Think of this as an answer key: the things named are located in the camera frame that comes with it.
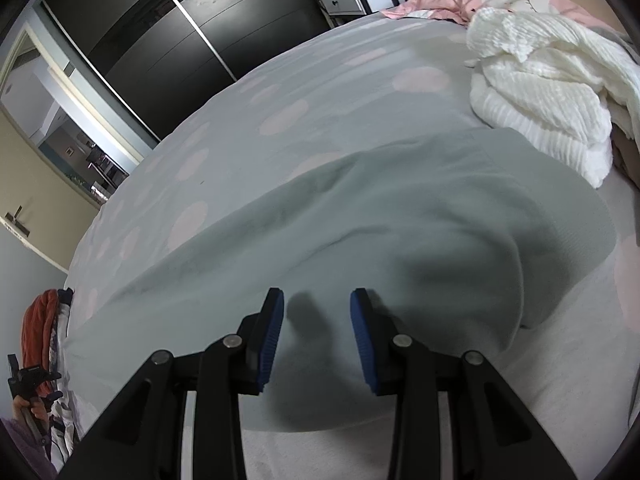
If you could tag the white ribbed garment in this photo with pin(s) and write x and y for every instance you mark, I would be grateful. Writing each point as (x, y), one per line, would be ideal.
(540, 85)

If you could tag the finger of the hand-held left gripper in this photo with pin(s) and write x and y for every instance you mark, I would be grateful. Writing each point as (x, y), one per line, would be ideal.
(49, 375)
(50, 397)

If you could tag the beige door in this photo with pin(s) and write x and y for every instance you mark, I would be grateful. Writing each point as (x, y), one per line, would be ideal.
(40, 210)

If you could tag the dark sliding wardrobe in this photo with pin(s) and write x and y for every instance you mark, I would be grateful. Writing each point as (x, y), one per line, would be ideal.
(150, 35)

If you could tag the grey-blue garment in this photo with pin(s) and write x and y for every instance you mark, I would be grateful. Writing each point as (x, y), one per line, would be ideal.
(350, 220)

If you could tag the red cloth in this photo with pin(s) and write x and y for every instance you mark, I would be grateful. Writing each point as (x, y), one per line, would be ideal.
(37, 330)

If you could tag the person's left hand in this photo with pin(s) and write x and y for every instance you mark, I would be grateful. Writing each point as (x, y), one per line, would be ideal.
(22, 408)

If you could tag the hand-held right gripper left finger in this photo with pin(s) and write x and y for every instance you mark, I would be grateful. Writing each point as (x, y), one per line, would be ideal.
(267, 345)

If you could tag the white patterned cloth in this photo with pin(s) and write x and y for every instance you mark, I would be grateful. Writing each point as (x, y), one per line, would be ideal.
(65, 425)

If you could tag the person's left forearm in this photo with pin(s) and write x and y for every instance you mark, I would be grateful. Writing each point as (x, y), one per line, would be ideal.
(25, 450)

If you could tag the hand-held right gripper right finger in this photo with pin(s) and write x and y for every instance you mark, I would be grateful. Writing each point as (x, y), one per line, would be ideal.
(362, 345)

